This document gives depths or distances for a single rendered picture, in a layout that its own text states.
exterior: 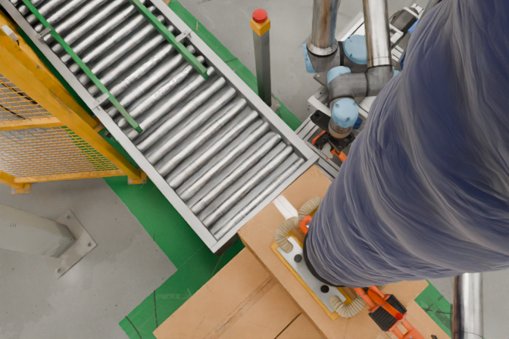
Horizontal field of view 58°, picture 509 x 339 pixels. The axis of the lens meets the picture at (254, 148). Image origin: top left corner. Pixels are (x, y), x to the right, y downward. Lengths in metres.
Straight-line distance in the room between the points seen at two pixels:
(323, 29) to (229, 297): 1.30
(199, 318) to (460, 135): 2.06
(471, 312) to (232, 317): 1.19
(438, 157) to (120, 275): 2.72
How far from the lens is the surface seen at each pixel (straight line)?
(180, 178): 2.39
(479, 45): 0.26
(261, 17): 2.13
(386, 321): 1.63
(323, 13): 1.64
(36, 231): 2.63
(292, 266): 1.72
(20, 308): 3.20
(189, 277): 2.86
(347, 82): 1.43
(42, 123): 2.18
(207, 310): 2.29
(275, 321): 2.27
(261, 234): 1.75
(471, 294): 1.44
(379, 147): 0.44
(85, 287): 3.04
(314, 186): 1.79
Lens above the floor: 2.81
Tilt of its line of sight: 72 degrees down
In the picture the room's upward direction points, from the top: 9 degrees counter-clockwise
